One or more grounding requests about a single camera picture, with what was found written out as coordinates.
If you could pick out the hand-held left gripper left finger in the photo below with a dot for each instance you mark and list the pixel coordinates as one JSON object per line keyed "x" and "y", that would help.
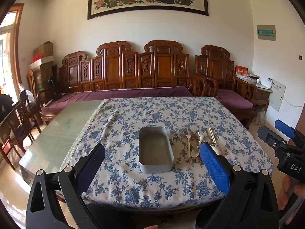
{"x": 94, "y": 163}

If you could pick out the black desk lamp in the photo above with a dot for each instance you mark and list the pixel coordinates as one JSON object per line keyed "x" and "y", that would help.
{"x": 51, "y": 81}

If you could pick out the red gift box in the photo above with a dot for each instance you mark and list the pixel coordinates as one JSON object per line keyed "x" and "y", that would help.
{"x": 241, "y": 71}

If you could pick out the purple armchair cushion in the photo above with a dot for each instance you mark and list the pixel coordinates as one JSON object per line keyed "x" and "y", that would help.
{"x": 234, "y": 99}

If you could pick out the white plastic spoon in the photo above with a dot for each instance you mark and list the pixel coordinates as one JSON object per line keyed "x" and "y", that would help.
{"x": 195, "y": 152}
{"x": 189, "y": 145}

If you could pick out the metal fork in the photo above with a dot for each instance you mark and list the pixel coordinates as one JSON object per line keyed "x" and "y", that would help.
{"x": 183, "y": 132}

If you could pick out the person's right hand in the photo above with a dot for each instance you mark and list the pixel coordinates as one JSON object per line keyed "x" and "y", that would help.
{"x": 283, "y": 192}

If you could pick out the grey metal tray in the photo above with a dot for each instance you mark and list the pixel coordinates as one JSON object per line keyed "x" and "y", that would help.
{"x": 156, "y": 150}

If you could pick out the bamboo chopstick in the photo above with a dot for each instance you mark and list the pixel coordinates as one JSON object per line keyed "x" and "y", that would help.
{"x": 210, "y": 136}
{"x": 213, "y": 135}

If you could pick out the wooden door frame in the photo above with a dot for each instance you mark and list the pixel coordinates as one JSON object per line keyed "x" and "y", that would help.
{"x": 17, "y": 40}

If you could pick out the blue floral tablecloth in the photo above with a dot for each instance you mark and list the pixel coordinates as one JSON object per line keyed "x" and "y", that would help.
{"x": 147, "y": 109}

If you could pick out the flat white box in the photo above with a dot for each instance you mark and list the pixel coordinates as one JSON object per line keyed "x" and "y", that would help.
{"x": 41, "y": 62}

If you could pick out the carved wooden sofa bench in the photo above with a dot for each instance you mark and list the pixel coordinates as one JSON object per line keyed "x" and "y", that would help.
{"x": 119, "y": 69}

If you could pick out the wooden side table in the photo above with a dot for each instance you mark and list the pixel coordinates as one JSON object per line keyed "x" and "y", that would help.
{"x": 261, "y": 94}

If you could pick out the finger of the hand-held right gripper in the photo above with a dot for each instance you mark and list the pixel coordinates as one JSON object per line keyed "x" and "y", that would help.
{"x": 266, "y": 136}
{"x": 283, "y": 127}

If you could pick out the wooden dining chair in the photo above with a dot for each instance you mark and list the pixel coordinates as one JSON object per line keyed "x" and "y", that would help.
{"x": 9, "y": 143}
{"x": 32, "y": 81}
{"x": 23, "y": 114}

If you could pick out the person's left hand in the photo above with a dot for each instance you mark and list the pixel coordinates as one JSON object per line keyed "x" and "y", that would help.
{"x": 147, "y": 227}

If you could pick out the black cloth pile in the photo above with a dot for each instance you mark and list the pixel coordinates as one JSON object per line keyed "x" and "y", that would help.
{"x": 6, "y": 107}

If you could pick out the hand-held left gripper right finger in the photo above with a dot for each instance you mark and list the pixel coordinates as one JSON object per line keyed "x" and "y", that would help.
{"x": 212, "y": 163}

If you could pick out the clear plastic floor bag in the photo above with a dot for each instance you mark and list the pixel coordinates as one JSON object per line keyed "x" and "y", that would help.
{"x": 260, "y": 115}

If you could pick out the white desktop device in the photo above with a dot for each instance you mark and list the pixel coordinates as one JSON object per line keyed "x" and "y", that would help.
{"x": 266, "y": 82}

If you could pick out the brown cardboard box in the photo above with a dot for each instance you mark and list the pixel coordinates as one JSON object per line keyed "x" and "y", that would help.
{"x": 44, "y": 49}

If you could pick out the carved wooden armchair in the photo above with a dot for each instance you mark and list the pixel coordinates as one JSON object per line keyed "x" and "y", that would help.
{"x": 214, "y": 64}

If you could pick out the grey wall electrical panel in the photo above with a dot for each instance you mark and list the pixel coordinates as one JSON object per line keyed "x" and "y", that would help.
{"x": 266, "y": 33}

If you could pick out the long purple sofa cushion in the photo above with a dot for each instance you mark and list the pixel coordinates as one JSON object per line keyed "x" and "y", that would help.
{"x": 119, "y": 91}

